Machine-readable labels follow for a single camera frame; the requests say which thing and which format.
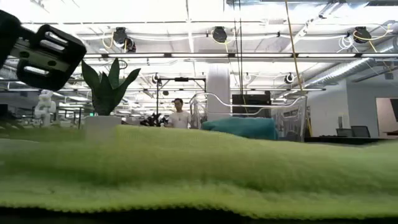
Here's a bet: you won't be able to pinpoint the long ceiling light bar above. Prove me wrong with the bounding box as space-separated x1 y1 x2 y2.
83 52 398 59

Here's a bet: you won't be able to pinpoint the black aluminium table frame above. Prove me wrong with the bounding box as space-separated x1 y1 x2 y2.
304 136 398 146

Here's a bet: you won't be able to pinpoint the black background monitor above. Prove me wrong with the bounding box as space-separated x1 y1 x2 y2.
231 93 272 114

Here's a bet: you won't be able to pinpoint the black hanging cables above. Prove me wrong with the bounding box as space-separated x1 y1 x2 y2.
232 0 244 96

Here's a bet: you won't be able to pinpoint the snake plant in white pot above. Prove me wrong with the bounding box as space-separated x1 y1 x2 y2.
81 57 141 142

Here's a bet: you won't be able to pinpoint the silver air duct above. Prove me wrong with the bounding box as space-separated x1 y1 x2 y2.
303 45 398 90

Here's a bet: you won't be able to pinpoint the white round pillar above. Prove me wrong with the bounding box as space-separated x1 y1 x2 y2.
206 63 231 122

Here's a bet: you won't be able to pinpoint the yellow microfiber towel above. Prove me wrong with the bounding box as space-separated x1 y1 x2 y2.
0 124 398 220

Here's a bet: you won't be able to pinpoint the yellow hanging cable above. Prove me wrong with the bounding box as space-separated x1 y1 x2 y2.
284 0 313 136

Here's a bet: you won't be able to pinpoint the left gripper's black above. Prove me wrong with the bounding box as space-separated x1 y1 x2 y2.
8 24 88 91

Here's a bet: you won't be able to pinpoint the person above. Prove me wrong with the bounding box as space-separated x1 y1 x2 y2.
166 98 192 129

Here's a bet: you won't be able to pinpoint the blue microfiber towel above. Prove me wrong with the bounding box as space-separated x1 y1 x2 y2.
201 116 279 141

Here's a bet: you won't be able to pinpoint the black overhead rig frame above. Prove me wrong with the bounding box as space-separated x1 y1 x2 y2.
156 77 207 116

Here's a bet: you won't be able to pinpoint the clear plastic bin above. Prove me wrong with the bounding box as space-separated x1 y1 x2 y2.
189 92 308 142

